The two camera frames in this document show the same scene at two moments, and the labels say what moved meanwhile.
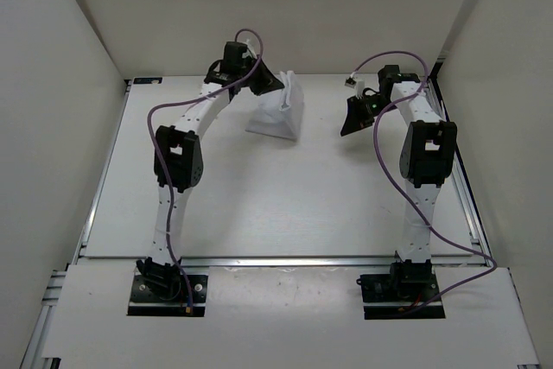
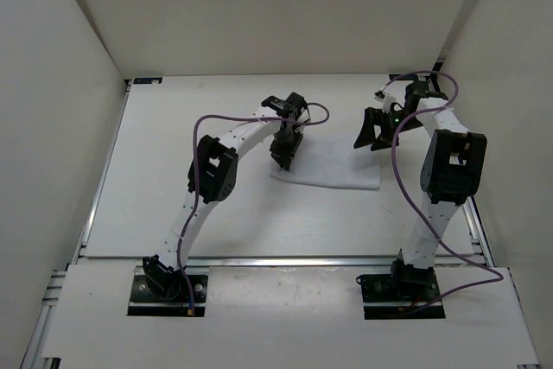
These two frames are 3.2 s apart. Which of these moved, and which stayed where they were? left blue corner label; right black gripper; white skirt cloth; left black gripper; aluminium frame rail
Moved: right black gripper; white skirt cloth; left black gripper
Stayed: left blue corner label; aluminium frame rail
